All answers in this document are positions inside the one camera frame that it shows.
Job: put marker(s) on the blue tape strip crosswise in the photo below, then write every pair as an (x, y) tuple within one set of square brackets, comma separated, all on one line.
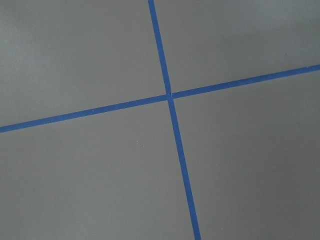
[(160, 98)]

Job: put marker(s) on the blue tape strip lengthwise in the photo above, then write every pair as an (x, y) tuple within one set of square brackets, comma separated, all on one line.
[(174, 121)]

